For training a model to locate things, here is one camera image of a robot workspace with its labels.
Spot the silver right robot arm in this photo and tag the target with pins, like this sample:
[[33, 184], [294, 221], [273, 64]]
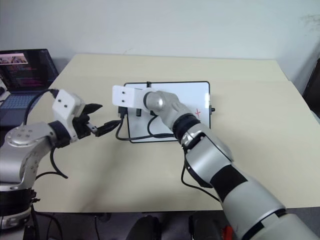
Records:
[[220, 165]]

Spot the black framed whiteboard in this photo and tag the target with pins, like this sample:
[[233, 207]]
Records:
[[192, 100]]

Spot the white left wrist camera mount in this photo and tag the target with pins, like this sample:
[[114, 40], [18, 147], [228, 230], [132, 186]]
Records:
[[65, 104]]

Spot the open dark laptop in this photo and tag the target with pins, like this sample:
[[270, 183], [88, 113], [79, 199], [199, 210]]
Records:
[[25, 75]]

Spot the small red object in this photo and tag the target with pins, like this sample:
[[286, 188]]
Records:
[[228, 231]]

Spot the silver black robot torso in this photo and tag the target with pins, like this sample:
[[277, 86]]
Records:
[[15, 212]]

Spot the dark furniture piece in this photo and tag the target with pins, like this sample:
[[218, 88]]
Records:
[[312, 85]]

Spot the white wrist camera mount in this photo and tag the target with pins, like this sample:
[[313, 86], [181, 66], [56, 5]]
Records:
[[65, 104], [125, 98]]

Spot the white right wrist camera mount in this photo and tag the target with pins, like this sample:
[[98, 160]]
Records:
[[125, 98]]

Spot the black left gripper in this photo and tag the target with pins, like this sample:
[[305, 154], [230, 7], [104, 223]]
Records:
[[81, 126]]

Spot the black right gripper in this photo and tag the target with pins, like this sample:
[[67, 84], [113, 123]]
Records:
[[122, 111]]

